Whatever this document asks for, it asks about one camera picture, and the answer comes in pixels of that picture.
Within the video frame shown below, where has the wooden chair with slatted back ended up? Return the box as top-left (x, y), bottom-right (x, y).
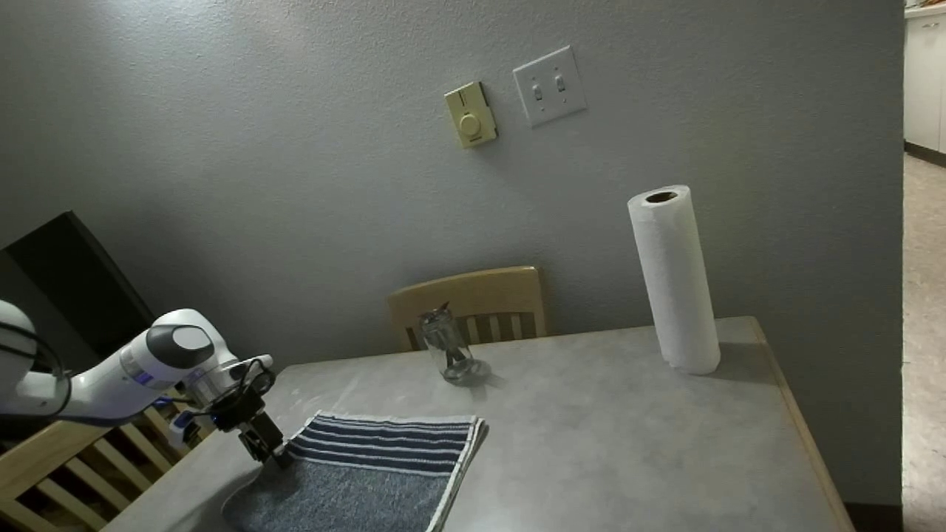
top-left (387, 264), bottom-right (546, 354)
top-left (0, 395), bottom-right (215, 532)

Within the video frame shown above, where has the blue grey striped towel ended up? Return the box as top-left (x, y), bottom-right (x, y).
top-left (220, 409), bottom-right (490, 532)

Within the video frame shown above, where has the straw in jar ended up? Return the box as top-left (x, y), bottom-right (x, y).
top-left (428, 299), bottom-right (458, 348)

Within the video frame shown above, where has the yellowed wall dial control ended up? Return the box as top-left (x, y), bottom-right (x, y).
top-left (441, 81), bottom-right (502, 150)

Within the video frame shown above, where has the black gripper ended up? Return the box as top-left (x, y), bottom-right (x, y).
top-left (208, 381), bottom-right (298, 472)

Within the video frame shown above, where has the white paper towel roll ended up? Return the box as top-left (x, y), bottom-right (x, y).
top-left (625, 183), bottom-right (725, 379)

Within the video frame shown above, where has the black monitor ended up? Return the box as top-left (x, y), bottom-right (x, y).
top-left (0, 208), bottom-right (160, 372)

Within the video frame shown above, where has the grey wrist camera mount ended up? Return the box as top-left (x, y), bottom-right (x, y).
top-left (168, 404), bottom-right (215, 450)

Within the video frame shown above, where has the white double light switch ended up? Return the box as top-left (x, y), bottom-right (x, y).
top-left (508, 42), bottom-right (592, 129)

